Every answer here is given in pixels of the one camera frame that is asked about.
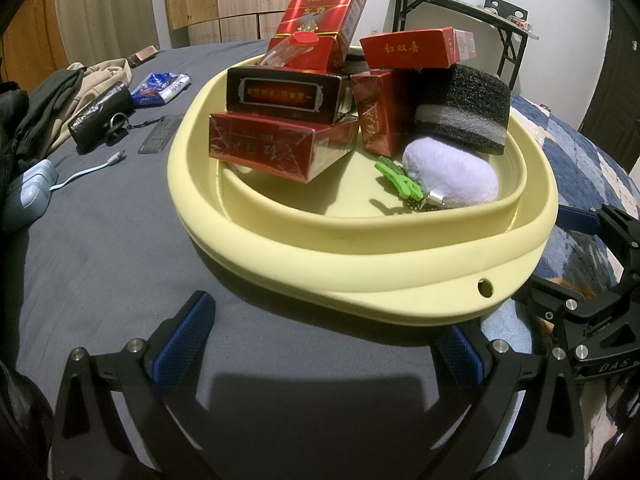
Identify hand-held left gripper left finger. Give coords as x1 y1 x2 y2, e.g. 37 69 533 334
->
50 290 217 480

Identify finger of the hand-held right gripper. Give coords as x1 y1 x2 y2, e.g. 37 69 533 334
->
512 277 640 346
557 203 640 283

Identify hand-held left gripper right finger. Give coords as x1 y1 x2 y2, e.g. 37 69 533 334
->
434 325 588 480

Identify lilac plush ball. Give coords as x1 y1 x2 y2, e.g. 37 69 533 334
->
401 135 500 209

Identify yellow plastic basin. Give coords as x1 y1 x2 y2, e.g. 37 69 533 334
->
167 45 558 326

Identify wide black foam disc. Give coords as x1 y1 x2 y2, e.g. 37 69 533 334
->
411 64 512 157

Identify green plastic clip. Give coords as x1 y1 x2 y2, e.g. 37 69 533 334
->
375 156 425 201

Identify small red pack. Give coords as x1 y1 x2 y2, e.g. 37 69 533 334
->
350 69 418 157

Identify red pack white end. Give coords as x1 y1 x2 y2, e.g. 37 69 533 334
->
359 26 476 70

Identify dark red box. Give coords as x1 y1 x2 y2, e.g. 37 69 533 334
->
226 67 353 126

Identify clear jar red cap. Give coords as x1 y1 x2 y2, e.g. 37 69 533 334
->
259 31 320 68

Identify long red carton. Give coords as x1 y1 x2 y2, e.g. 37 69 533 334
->
270 0 368 73

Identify blue checkered blanket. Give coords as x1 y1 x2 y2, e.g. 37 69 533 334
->
480 92 640 480

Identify dark brown door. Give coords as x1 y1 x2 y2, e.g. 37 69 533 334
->
580 0 640 171

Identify black comb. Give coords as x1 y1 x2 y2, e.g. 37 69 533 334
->
137 116 185 155

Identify light blue device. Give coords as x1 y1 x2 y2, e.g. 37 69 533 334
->
0 159 60 233

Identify black chair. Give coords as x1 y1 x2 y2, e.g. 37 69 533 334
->
482 0 528 23

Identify black folding table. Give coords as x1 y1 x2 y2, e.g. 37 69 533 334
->
378 0 541 93

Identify black pouch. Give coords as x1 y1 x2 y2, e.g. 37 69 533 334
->
67 81 166 153

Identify blue white packet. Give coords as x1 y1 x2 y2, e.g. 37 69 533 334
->
131 72 192 109

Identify dark green clothing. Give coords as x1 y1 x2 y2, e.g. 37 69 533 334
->
12 67 86 156

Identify beige clothing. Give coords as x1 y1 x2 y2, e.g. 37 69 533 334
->
65 57 135 111

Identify black jacket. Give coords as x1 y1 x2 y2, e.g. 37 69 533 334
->
0 80 28 181

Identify copper coloured box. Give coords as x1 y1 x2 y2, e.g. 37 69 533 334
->
126 46 160 67

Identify pale curtain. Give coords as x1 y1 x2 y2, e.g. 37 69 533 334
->
52 0 166 58

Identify orange wooden door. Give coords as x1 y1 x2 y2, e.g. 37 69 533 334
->
0 0 68 88

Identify wooden wardrobe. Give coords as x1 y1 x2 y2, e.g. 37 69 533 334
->
162 0 333 46

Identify white charging cable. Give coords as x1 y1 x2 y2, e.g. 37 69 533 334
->
49 150 126 193

